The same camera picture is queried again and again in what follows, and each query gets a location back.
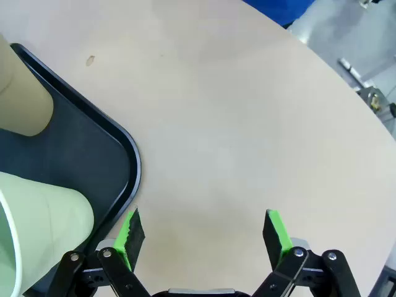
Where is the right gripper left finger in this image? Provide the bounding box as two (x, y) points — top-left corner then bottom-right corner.
(49, 207), (152, 297)

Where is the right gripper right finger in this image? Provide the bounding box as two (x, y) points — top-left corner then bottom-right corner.
(252, 209), (361, 297)

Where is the light green cup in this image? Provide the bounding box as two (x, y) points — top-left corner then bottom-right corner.
(0, 171), (95, 297)

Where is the black plastic tray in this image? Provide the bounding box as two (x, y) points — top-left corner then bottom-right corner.
(0, 43), (142, 297)

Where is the brown cup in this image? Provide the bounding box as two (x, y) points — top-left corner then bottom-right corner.
(0, 32), (54, 137)

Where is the person in blue shirt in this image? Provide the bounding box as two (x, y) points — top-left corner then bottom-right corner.
(243, 0), (310, 27)

